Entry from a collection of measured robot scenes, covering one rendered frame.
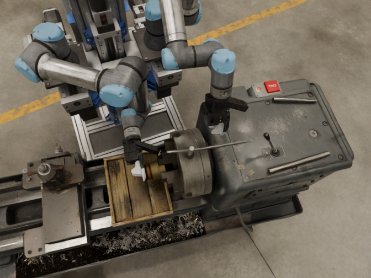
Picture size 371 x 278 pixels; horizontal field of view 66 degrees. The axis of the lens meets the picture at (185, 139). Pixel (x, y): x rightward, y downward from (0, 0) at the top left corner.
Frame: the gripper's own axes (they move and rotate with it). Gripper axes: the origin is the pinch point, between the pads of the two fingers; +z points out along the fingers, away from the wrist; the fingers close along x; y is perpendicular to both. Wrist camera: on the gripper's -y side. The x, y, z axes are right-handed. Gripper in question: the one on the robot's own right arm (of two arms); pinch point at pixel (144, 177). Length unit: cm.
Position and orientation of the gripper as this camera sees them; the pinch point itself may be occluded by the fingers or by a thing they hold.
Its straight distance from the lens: 130.7
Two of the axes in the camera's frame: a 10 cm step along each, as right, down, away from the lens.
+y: -9.7, 1.9, -1.5
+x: 0.7, -4.1, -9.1
